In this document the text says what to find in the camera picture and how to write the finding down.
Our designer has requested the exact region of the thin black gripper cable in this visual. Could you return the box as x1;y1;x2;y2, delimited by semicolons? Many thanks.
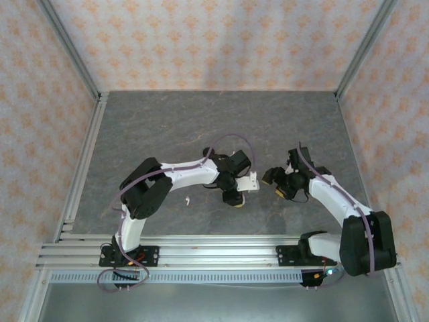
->
288;187;310;204

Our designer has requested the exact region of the slotted grey cable duct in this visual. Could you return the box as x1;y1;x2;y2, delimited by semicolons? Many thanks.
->
50;270;304;283

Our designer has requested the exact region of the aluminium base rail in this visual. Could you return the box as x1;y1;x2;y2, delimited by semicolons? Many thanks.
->
35;233;402;271

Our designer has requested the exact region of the base wiring connector block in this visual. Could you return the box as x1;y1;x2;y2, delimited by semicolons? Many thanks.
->
313;267;336;281

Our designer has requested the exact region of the aluminium frame post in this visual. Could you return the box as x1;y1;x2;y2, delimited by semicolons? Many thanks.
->
35;0;103;101
334;0;400;100

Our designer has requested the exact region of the aluminium side rail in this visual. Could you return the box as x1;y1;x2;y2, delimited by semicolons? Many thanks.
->
16;93;109;322
334;95;416;322

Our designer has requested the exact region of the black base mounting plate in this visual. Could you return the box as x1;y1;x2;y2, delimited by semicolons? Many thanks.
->
276;245;304;268
99;246;160;268

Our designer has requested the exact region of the grey metal panel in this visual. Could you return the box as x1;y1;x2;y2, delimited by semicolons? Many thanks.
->
36;281;402;322

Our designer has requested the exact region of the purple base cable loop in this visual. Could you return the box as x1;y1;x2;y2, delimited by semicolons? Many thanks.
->
306;264;346;290
96;260;152;292

